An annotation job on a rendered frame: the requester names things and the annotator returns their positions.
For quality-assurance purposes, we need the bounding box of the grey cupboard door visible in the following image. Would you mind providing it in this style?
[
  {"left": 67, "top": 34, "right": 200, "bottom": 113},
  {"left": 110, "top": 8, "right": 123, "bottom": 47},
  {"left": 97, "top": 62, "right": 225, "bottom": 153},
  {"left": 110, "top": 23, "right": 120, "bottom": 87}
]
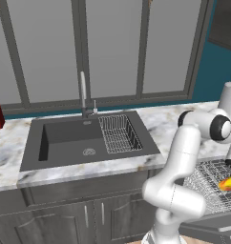
[
  {"left": 0, "top": 200, "right": 98, "bottom": 244},
  {"left": 94, "top": 192, "right": 159, "bottom": 244}
]

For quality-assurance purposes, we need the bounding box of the yellow and red cup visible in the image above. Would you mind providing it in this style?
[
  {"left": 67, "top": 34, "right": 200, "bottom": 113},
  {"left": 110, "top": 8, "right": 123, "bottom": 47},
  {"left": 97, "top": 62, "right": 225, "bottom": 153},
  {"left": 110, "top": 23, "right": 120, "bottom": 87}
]
[{"left": 218, "top": 177, "right": 231, "bottom": 193}]

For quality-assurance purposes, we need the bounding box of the grey dishwasher door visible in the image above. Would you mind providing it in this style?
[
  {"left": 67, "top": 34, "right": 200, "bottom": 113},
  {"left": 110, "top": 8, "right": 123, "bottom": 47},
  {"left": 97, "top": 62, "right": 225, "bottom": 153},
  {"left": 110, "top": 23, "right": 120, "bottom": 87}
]
[{"left": 178, "top": 211, "right": 231, "bottom": 244}]

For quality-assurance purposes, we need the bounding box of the dark grey sink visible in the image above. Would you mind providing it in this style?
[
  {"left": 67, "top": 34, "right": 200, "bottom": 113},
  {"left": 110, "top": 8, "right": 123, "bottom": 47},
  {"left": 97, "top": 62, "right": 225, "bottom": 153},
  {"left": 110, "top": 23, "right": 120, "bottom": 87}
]
[{"left": 19, "top": 110, "right": 161, "bottom": 173}]

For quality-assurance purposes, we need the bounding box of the silver tap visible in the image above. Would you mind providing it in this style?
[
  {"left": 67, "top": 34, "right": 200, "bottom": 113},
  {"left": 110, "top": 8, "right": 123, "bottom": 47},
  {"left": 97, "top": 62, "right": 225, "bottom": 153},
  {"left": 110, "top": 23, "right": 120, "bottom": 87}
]
[{"left": 79, "top": 71, "right": 89, "bottom": 120}]

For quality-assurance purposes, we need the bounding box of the grey false drawer front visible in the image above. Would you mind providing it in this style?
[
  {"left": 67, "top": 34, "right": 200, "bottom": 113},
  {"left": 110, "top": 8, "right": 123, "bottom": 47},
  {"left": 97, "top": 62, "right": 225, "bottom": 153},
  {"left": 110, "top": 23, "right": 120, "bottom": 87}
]
[{"left": 21, "top": 170, "right": 151, "bottom": 208}]

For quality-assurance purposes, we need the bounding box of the white paper towel roll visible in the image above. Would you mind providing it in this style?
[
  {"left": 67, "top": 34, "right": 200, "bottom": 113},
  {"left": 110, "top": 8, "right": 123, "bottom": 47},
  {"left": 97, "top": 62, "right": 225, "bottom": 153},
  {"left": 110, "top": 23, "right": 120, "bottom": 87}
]
[{"left": 218, "top": 71, "right": 231, "bottom": 118}]

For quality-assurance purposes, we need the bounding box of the wire dish rack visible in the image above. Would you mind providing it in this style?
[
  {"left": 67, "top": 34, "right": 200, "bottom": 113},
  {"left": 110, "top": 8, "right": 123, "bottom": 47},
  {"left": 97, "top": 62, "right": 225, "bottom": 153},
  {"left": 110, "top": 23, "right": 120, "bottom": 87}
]
[{"left": 97, "top": 114, "right": 143, "bottom": 155}]

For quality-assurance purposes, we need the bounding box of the grey window frame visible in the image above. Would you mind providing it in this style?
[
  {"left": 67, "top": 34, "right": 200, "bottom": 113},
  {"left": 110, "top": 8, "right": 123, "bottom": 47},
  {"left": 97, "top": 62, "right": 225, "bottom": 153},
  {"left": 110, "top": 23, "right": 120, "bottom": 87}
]
[{"left": 0, "top": 0, "right": 215, "bottom": 115}]

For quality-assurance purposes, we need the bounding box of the silver cupboard handle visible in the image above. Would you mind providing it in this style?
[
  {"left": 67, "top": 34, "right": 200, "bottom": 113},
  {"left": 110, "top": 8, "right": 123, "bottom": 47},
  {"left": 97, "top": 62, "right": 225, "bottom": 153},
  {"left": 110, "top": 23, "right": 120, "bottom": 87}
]
[
  {"left": 100, "top": 202, "right": 106, "bottom": 226},
  {"left": 84, "top": 205, "right": 90, "bottom": 229}
]

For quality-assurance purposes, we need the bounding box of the dishwasher wire rack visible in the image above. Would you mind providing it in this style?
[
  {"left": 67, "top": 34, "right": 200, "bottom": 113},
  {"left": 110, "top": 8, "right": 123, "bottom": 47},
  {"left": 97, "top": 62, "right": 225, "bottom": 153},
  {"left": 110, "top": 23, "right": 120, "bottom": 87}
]
[{"left": 182, "top": 158, "right": 231, "bottom": 215}]

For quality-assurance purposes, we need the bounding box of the dark wall cupboard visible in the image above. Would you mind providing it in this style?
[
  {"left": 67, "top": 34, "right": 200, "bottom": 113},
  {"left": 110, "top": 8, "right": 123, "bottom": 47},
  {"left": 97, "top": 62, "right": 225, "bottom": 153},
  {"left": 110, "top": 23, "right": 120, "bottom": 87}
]
[{"left": 207, "top": 0, "right": 231, "bottom": 53}]

